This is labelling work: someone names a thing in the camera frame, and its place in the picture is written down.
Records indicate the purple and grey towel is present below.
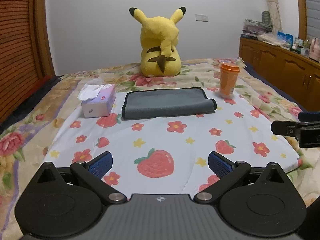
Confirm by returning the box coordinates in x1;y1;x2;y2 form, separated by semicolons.
121;87;217;120

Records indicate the wooden sideboard cabinet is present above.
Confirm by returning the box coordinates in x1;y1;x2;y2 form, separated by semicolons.
239;37;319;112

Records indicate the pink bag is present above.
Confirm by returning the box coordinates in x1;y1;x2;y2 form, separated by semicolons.
309;37;320;62

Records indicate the white strawberry print sheet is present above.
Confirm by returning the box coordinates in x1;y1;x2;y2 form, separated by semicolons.
45;91;299;197

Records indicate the floral bed blanket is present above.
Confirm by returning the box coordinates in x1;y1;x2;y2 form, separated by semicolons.
1;59;319;239

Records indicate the purple tissue box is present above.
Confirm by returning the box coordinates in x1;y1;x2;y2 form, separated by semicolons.
78;78;116;118

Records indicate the blue picture box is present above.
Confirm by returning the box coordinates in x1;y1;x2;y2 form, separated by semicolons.
277;31;293;47

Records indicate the orange lidded cup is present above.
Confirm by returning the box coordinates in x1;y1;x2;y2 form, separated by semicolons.
219;63;240;99

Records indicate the stack of folded clothes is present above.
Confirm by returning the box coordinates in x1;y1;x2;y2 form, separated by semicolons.
242;19;273;35

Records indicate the green handheld fan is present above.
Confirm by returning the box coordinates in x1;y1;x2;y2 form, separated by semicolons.
261;10;272;25

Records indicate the cream tied curtain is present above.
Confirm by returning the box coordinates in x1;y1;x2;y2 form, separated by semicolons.
266;0;282;33

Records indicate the wooden slatted wardrobe door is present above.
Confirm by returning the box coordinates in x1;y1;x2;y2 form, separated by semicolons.
1;0;55;122

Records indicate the yellow Pikachu plush toy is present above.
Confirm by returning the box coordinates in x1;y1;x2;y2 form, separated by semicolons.
129;7;186;77

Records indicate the white wall switch plate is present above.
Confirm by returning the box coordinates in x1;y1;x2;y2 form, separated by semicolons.
195;14;209;22

